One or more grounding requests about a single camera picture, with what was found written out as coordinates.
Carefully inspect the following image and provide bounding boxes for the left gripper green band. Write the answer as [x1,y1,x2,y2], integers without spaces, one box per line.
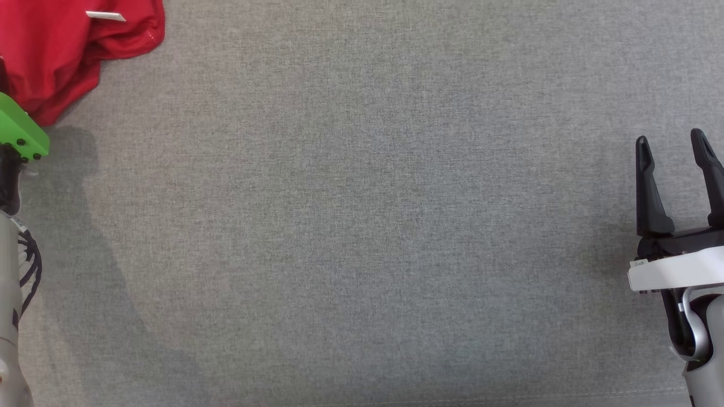
[0,55,51,217]

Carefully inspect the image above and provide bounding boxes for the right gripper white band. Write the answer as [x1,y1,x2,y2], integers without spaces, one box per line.
[628,128,724,295]

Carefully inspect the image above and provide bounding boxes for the red jersey with number 23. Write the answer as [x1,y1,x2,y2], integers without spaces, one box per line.
[0,0,166,127]

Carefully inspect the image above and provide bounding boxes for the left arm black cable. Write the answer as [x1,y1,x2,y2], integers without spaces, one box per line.
[16,226,44,331]

